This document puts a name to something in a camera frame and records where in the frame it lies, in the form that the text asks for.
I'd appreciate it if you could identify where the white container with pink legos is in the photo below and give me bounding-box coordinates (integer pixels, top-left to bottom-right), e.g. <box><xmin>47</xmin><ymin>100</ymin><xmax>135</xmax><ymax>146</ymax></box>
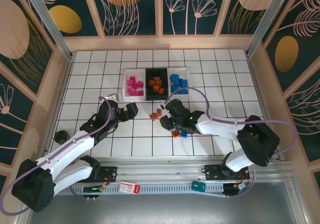
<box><xmin>122</xmin><ymin>68</ymin><xmax>147</xmax><ymax>102</ymax></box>

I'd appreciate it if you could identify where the white container with blue legos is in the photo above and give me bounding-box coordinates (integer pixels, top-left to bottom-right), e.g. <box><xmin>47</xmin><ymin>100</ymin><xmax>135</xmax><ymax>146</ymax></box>
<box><xmin>166</xmin><ymin>68</ymin><xmax>191</xmax><ymax>100</ymax></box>

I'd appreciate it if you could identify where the black plastic container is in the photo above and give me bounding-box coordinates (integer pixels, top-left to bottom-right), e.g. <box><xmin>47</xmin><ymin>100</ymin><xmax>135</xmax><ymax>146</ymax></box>
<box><xmin>144</xmin><ymin>68</ymin><xmax>170</xmax><ymax>102</ymax></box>

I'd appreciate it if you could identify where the small black round object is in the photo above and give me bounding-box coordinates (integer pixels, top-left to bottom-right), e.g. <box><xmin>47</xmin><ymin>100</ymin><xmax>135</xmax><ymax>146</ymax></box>
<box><xmin>54</xmin><ymin>131</ymin><xmax>70</xmax><ymax>145</ymax></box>

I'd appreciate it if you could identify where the teal card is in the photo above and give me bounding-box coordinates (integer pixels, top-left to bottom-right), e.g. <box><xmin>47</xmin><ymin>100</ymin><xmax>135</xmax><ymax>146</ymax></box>
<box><xmin>191</xmin><ymin>181</ymin><xmax>206</xmax><ymax>192</ymax></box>

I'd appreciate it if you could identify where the red and white small box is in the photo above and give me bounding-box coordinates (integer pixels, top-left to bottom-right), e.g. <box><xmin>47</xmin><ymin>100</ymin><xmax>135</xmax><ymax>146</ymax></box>
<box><xmin>119</xmin><ymin>181</ymin><xmax>140</xmax><ymax>195</ymax></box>

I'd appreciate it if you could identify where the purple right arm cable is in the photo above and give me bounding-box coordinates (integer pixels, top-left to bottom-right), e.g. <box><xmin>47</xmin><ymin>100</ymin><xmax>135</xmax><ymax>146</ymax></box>
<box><xmin>163</xmin><ymin>86</ymin><xmax>299</xmax><ymax>200</ymax></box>

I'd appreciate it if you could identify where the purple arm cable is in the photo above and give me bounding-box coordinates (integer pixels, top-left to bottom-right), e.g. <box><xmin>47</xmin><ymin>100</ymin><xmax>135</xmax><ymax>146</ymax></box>
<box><xmin>163</xmin><ymin>86</ymin><xmax>299</xmax><ymax>200</ymax></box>
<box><xmin>0</xmin><ymin>96</ymin><xmax>118</xmax><ymax>216</ymax></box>

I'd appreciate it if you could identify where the aluminium mounting rail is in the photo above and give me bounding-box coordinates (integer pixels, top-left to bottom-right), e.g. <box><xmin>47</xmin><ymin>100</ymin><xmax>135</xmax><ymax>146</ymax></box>
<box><xmin>57</xmin><ymin>156</ymin><xmax>294</xmax><ymax>195</ymax></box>

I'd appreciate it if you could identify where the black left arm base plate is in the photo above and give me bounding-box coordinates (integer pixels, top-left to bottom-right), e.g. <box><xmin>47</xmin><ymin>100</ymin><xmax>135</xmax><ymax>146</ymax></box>
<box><xmin>98</xmin><ymin>166</ymin><xmax>118</xmax><ymax>184</ymax></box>

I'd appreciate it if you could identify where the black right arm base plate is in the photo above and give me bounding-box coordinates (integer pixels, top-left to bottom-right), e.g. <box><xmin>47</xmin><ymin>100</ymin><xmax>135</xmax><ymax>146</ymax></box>
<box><xmin>203</xmin><ymin>164</ymin><xmax>251</xmax><ymax>182</ymax></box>

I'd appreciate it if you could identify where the aluminium frame post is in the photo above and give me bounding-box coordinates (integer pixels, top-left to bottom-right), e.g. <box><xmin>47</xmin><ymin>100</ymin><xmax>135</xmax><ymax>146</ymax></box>
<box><xmin>246</xmin><ymin>0</ymin><xmax>297</xmax><ymax>57</ymax></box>
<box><xmin>21</xmin><ymin>0</ymin><xmax>74</xmax><ymax>60</ymax></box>

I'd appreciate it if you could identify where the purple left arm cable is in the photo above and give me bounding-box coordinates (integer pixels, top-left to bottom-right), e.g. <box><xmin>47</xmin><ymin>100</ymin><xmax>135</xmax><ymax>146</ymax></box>
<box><xmin>0</xmin><ymin>96</ymin><xmax>118</xmax><ymax>216</ymax></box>

